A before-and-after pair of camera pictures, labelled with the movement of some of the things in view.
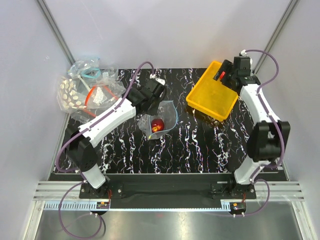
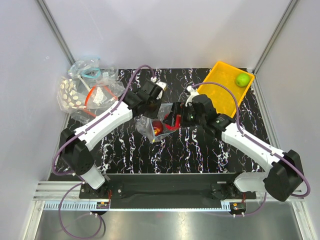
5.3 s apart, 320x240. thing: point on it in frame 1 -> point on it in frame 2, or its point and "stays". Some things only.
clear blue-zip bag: [90, 69] stays
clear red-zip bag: [98, 95] stays
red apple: [222, 74] -> [177, 125]
